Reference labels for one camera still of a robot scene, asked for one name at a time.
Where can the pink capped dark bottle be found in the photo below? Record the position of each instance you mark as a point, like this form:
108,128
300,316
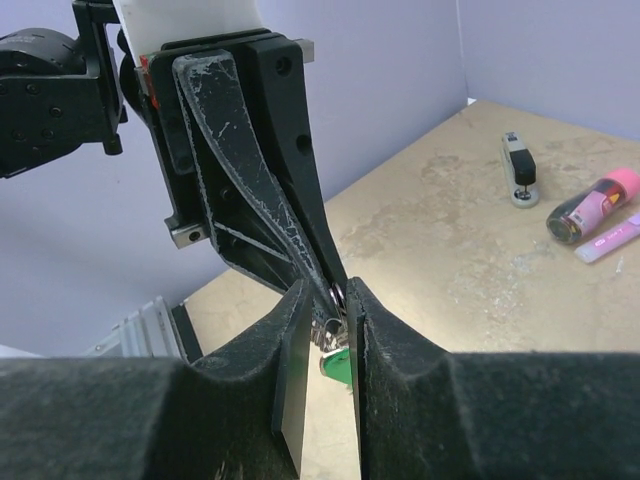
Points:
579,216

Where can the purple highlighter pen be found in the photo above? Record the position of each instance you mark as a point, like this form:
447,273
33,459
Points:
610,240

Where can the keyring yellow clip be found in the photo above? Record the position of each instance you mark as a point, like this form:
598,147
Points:
331,333

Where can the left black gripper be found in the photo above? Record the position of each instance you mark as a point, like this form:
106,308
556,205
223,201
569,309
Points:
231,113

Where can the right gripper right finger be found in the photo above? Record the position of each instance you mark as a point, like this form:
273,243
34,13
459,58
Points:
423,412

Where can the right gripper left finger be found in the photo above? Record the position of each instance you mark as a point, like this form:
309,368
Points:
237,413

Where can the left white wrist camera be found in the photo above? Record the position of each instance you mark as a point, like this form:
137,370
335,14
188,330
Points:
149,24

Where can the green key tag with key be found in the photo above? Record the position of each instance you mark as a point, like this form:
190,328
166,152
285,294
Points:
336,365

